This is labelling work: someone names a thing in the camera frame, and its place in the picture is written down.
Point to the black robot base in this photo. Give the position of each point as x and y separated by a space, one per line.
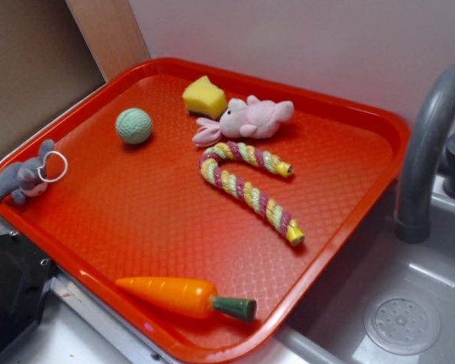
25 278

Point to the green rubber ball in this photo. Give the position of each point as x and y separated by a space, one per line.
133 126

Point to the red plastic tray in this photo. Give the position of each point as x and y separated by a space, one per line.
126 210

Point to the pink plush toy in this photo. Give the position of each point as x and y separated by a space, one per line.
253 118

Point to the yellow sponge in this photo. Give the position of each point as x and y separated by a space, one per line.
204 98

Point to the orange plastic carrot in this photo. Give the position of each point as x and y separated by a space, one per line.
189 297

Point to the wooden board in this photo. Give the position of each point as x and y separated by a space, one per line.
111 33

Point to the grey toy sink basin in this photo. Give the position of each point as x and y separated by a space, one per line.
381 300

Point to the cardboard panel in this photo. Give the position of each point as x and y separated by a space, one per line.
45 68

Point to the grey toy faucet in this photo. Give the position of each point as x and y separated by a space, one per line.
431 146

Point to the striped rope cane toy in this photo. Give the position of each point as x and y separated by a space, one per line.
244 191

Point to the grey plush bunny keychain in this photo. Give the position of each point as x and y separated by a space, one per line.
23 180

